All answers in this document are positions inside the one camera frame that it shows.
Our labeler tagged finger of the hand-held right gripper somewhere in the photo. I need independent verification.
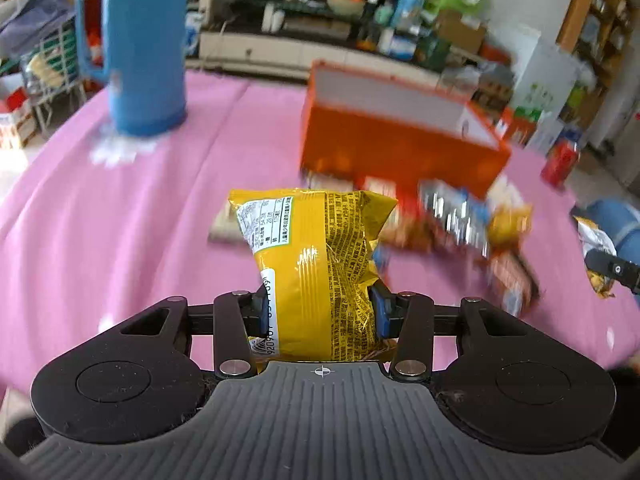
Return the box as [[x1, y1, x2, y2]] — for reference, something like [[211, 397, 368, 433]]
[[585, 250, 640, 294]]

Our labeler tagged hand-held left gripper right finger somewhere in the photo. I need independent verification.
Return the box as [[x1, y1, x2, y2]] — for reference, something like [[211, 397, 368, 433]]
[[370, 282, 527, 384]]

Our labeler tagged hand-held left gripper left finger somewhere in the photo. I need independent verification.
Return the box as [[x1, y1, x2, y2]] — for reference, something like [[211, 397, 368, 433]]
[[119, 283, 271, 381]]

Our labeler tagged yellow white snack packet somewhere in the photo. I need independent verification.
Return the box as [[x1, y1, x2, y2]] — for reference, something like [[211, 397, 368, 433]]
[[572, 215, 619, 300]]

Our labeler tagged shiny yellow snack packet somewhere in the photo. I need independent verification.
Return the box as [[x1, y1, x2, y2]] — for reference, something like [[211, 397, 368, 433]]
[[227, 187, 399, 363]]

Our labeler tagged orange cardboard box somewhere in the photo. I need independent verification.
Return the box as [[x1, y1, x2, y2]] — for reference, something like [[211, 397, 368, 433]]
[[298, 60, 512, 200]]

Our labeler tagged red brown snack packet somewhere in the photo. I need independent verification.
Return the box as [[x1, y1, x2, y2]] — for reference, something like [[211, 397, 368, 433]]
[[382, 199, 443, 253]]

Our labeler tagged dark brown snack packet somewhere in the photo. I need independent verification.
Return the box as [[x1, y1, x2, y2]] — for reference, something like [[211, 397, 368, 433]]
[[486, 250, 544, 317]]

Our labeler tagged orange yellow snack packet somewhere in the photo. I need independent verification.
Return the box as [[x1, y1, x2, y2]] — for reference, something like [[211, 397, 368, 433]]
[[487, 200, 534, 252]]

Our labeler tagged silver blue snack packet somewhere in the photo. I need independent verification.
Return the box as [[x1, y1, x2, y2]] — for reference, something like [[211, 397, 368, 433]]
[[417, 180, 493, 257]]

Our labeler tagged red drink can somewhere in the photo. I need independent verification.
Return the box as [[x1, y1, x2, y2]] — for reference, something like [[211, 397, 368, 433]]
[[541, 141, 582, 190]]

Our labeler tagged pink tablecloth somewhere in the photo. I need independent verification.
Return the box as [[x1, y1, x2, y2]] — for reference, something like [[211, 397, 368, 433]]
[[0, 67, 640, 401]]

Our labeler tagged orange white carton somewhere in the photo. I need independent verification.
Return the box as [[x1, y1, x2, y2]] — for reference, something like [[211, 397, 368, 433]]
[[500, 107, 544, 147]]

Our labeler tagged white chest freezer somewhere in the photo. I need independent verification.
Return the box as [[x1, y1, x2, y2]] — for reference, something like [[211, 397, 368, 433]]
[[510, 25, 597, 127]]

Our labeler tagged white lace coaster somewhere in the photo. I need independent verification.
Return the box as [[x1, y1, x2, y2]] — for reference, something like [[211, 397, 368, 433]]
[[90, 125, 161, 167]]

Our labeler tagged wooden shelf unit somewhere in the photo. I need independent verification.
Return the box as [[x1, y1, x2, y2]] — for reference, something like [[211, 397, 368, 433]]
[[556, 0, 636, 81]]

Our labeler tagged white television cabinet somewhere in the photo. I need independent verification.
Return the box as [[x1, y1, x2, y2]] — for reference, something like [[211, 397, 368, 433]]
[[197, 29, 442, 84]]

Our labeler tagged blue thermos jug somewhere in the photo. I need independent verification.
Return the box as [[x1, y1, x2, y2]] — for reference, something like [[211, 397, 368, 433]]
[[75, 0, 191, 137]]

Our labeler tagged brown cardboard box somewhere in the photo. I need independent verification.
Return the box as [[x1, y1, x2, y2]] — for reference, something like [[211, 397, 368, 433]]
[[435, 10, 489, 56]]

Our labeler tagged red bag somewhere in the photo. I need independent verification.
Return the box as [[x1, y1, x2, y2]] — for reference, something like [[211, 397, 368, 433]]
[[82, 0, 108, 67]]

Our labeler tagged blue grey cloth pile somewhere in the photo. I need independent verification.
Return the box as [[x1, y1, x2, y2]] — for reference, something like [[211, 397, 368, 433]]
[[0, 0, 77, 52]]

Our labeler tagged white wire rack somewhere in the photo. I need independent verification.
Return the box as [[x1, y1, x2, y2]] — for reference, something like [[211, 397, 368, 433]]
[[20, 25, 87, 137]]

